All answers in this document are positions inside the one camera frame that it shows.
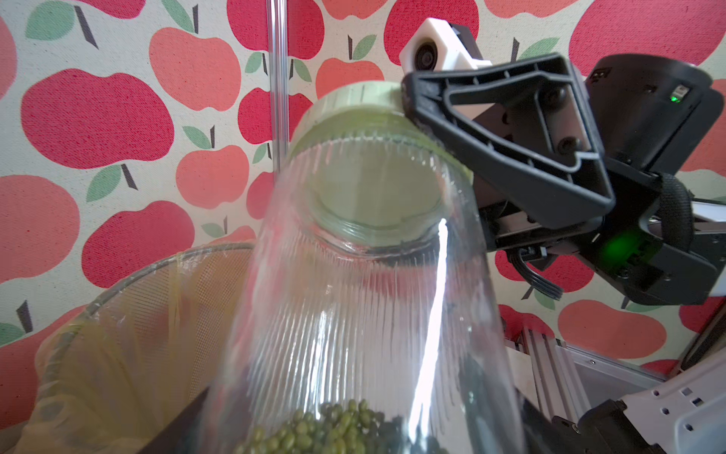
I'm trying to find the ribbed glass jar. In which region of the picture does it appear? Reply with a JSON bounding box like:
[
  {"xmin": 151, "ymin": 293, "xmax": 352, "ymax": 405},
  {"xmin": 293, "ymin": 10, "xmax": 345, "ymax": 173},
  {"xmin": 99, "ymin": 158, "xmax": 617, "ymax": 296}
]
[{"xmin": 198, "ymin": 137, "xmax": 527, "ymax": 453}]

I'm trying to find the aluminium frame rail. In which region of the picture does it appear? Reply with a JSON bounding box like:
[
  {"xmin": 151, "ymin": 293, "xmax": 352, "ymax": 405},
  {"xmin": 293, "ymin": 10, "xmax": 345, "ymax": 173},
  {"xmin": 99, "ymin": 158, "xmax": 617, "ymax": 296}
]
[{"xmin": 505, "ymin": 330, "xmax": 665, "ymax": 422}]

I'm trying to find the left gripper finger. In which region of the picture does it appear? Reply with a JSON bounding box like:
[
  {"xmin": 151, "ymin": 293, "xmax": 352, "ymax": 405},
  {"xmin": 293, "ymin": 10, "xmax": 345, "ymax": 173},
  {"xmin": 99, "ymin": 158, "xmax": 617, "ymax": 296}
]
[{"xmin": 138, "ymin": 388, "xmax": 209, "ymax": 454}]

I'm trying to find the metal mesh trash bin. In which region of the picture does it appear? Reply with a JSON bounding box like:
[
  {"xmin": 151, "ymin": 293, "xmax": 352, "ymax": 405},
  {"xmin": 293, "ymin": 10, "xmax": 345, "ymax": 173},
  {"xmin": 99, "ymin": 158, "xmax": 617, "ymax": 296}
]
[{"xmin": 33, "ymin": 241, "xmax": 256, "ymax": 454}]

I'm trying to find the yellow plastic bin liner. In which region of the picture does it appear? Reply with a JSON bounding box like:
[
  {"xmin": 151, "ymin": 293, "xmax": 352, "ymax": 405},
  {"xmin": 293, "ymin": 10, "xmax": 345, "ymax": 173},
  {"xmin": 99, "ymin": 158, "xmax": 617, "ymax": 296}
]
[{"xmin": 10, "ymin": 249, "xmax": 256, "ymax": 454}]

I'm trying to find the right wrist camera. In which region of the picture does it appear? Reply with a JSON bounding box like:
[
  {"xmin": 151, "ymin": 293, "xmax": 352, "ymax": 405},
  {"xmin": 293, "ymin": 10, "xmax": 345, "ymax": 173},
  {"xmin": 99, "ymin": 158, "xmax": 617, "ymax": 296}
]
[{"xmin": 399, "ymin": 18, "xmax": 493, "ymax": 74}]

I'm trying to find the green jar lid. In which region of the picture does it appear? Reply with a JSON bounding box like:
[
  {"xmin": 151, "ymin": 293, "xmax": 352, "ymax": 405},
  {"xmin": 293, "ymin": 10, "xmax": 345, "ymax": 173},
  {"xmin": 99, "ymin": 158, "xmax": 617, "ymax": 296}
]
[{"xmin": 287, "ymin": 81, "xmax": 474, "ymax": 182}]

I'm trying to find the right aluminium corner post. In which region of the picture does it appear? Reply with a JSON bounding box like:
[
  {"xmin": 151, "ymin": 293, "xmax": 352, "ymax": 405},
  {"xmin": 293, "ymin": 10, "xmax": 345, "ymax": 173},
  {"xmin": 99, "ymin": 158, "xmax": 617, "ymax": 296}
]
[{"xmin": 267, "ymin": 0, "xmax": 290, "ymax": 174}]

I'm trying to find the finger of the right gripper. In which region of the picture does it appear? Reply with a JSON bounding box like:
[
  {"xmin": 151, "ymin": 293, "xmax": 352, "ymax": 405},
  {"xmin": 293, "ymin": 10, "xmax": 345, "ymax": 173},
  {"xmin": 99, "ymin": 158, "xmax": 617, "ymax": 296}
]
[{"xmin": 402, "ymin": 53, "xmax": 616, "ymax": 229}]

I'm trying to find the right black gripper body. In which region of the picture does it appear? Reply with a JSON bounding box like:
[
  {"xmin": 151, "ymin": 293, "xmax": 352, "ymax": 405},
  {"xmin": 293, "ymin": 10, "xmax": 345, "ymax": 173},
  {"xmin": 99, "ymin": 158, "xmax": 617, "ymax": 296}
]
[{"xmin": 481, "ymin": 54, "xmax": 725, "ymax": 306}]

